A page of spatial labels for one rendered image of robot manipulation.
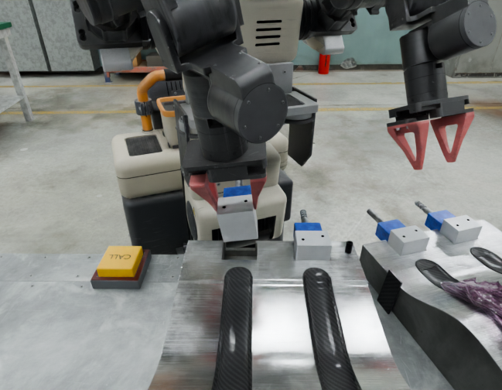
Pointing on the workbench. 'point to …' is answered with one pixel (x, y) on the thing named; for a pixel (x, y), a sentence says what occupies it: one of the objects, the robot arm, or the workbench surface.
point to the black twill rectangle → (389, 291)
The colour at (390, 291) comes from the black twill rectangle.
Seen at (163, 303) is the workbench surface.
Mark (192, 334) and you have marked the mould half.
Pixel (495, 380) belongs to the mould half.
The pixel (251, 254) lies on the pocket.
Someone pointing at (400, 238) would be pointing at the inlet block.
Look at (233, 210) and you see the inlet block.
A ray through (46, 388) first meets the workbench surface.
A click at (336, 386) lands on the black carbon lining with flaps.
